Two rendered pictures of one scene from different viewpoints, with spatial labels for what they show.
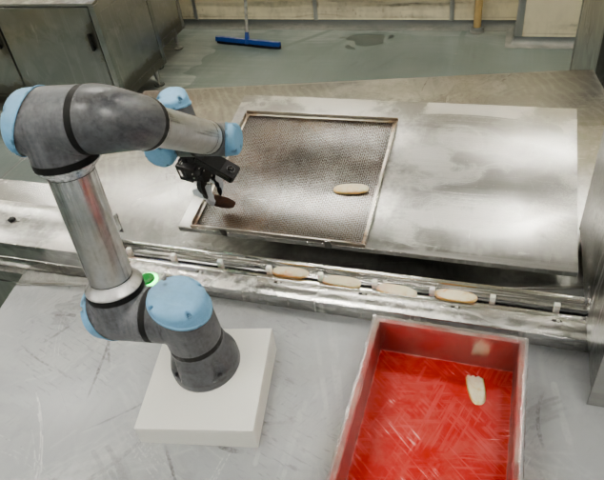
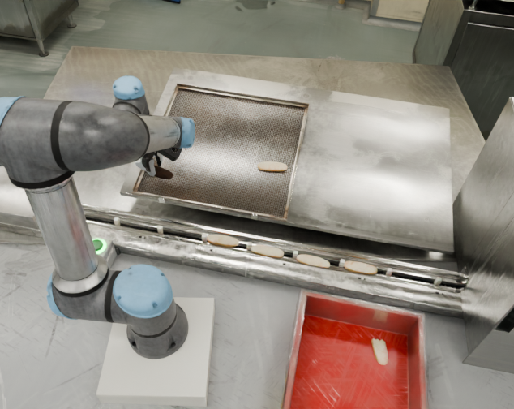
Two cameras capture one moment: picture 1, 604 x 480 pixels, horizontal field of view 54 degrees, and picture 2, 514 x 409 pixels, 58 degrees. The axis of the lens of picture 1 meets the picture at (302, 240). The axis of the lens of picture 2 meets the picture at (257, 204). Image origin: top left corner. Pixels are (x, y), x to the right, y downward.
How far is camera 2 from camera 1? 0.32 m
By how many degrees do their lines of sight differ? 12
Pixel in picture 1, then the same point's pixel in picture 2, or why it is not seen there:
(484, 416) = (387, 375)
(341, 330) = (268, 295)
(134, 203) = not seen: hidden behind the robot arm
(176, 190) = not seen: hidden behind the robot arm
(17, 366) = not seen: outside the picture
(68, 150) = (52, 167)
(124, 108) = (113, 131)
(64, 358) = (19, 318)
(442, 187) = (347, 170)
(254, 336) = (199, 305)
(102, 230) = (76, 231)
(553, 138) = (432, 133)
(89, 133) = (78, 157)
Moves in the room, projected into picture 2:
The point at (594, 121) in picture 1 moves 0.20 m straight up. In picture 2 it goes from (452, 113) to (471, 71)
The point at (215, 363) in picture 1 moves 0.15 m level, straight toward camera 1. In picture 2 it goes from (170, 336) to (193, 393)
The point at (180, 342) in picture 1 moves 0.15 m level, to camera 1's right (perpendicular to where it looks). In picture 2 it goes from (143, 325) to (212, 315)
